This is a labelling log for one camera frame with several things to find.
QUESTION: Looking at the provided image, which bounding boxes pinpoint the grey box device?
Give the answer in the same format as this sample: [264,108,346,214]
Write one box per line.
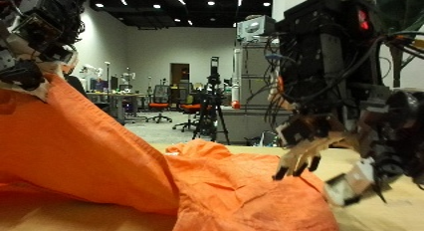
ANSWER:
[235,15,276,43]

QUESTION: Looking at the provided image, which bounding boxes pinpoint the orange shirt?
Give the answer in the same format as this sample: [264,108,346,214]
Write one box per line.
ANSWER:
[0,73,342,231]

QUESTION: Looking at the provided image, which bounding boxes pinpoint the brown door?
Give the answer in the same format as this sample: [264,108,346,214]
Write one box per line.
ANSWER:
[170,63,191,88]

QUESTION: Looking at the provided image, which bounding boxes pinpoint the thin stand with white head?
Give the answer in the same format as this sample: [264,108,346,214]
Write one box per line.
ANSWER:
[104,61,112,93]

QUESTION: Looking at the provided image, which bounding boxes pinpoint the wooden desk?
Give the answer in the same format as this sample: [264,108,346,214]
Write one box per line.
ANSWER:
[85,92,150,120]

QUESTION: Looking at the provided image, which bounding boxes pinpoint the green leafy plant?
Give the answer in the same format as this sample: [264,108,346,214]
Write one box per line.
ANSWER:
[379,0,424,90]

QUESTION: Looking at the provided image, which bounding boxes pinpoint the tall grey filing cabinet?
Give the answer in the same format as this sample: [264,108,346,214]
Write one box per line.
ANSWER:
[231,41,283,111]

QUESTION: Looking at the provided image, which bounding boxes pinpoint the orange seat office chair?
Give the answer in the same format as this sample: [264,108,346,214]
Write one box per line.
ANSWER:
[171,82,203,132]
[145,85,174,124]

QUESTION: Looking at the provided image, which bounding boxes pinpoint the black camera tripod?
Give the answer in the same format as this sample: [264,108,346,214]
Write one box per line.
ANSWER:
[191,56,230,145]

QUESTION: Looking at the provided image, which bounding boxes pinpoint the green bottles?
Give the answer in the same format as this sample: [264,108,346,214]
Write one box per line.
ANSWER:
[259,130,280,147]

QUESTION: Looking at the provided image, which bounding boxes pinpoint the low grey cabinet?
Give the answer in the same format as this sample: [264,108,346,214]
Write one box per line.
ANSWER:
[218,106,290,145]

